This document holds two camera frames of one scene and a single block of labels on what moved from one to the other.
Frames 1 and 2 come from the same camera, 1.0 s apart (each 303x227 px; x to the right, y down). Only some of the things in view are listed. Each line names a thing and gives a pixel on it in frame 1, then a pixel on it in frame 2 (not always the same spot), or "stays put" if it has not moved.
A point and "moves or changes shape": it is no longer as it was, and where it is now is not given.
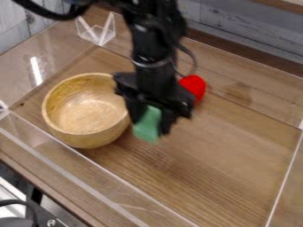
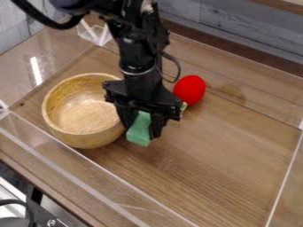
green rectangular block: (145, 128) moves or changes shape
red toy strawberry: (193, 84) stays put
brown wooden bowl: (84, 110) stays put
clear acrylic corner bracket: (97, 35) stays put
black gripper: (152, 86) to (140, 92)
